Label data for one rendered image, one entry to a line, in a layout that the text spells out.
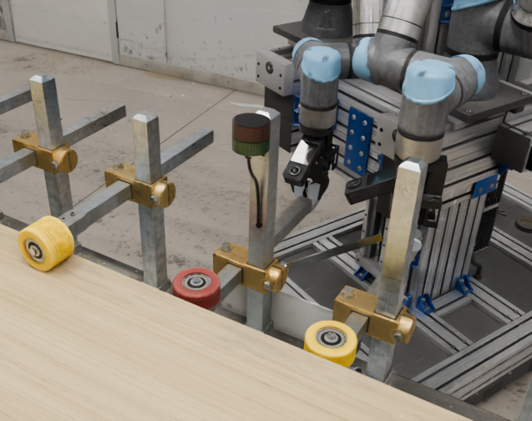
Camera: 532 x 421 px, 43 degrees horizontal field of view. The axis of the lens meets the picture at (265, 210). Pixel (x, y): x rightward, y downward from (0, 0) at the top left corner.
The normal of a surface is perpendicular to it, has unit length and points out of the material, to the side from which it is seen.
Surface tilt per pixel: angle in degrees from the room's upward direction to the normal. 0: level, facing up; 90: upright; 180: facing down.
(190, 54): 90
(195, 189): 0
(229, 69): 90
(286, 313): 90
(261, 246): 90
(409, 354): 0
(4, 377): 0
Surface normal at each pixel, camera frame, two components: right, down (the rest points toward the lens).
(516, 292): 0.04, -0.85
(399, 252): -0.49, 0.45
